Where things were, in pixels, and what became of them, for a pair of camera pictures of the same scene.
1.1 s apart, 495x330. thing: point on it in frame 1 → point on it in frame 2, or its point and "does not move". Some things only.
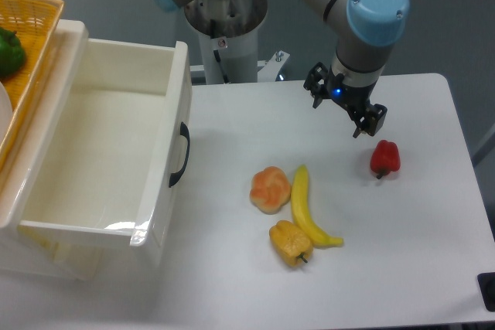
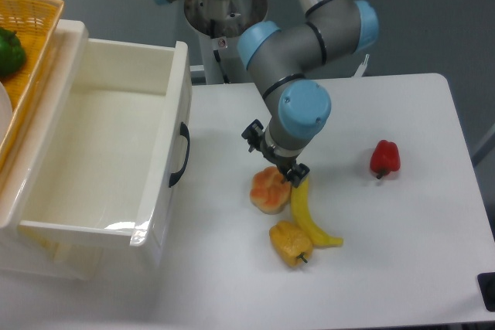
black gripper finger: x=373 y=120 → x=296 y=173
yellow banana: x=300 y=203 does not move
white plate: x=5 y=112 does not move
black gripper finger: x=315 y=83 → x=254 y=134
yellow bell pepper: x=291 y=242 does not move
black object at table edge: x=486 y=283 does not move
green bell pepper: x=12 y=54 does not move
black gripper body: x=352 y=98 → x=283 y=163
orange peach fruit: x=271 y=189 does not move
